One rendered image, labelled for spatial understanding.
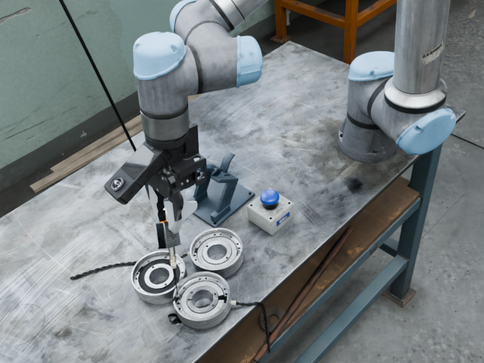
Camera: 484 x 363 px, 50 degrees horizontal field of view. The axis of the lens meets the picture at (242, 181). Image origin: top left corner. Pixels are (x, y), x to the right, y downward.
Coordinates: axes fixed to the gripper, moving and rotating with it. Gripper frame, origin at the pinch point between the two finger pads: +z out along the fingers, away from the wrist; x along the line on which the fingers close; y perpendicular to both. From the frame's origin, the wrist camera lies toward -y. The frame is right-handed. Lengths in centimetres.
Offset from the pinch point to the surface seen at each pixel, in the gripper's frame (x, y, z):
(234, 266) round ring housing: -10.1, 7.8, 9.0
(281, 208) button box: -7.5, 23.6, 5.4
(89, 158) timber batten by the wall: 140, 49, 87
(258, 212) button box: -4.6, 19.7, 5.9
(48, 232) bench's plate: 29.0, -12.0, 15.1
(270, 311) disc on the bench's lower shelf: -9.6, 20.0, 34.8
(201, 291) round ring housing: -9.4, 0.1, 10.5
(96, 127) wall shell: 156, 63, 83
